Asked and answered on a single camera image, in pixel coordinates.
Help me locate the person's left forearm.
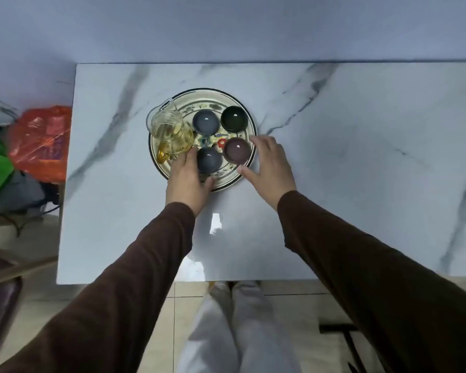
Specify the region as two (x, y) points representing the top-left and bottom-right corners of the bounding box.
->
(0, 202), (197, 373)

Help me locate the dark brown chair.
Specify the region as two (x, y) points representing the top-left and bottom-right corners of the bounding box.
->
(0, 213), (61, 364)

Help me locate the person's leg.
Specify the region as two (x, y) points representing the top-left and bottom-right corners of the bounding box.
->
(177, 281), (238, 373)
(231, 281), (302, 373)

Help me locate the person's left hand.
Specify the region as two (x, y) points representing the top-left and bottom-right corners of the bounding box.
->
(165, 146), (217, 218)

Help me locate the person's right forearm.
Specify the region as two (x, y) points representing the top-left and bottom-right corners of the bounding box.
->
(276, 190), (466, 373)

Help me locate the person's left leg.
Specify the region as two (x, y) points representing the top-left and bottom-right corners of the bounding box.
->
(177, 281), (238, 373)

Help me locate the orange plastic bag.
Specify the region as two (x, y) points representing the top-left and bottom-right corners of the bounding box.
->
(7, 105), (72, 184)

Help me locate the light grey-blue teacup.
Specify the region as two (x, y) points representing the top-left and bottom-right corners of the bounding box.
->
(192, 109), (221, 136)

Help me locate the dark blue teacup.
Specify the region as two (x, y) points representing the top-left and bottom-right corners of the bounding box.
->
(196, 146), (223, 175)

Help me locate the person's right leg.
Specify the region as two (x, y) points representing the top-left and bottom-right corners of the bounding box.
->
(231, 281), (302, 373)

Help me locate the glass pitcher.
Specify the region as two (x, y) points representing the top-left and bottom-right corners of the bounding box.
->
(145, 97), (196, 164)

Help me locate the person's right hand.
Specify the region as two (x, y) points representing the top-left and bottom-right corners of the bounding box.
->
(237, 135), (298, 212)

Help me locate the grey cloth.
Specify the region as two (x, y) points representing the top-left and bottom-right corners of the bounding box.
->
(0, 170), (47, 214)

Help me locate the black power cable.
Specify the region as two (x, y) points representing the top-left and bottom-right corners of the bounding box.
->
(0, 181), (62, 237)

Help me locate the floral ceramic plate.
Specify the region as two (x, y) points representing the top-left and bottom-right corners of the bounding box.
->
(148, 88), (258, 193)

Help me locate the black metal stool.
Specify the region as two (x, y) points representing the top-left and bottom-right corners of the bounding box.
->
(319, 324), (370, 373)

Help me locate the purple teacup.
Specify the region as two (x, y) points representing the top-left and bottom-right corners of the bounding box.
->
(222, 136), (253, 164)

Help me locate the dark green teacup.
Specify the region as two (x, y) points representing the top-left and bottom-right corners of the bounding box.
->
(220, 105), (248, 133)

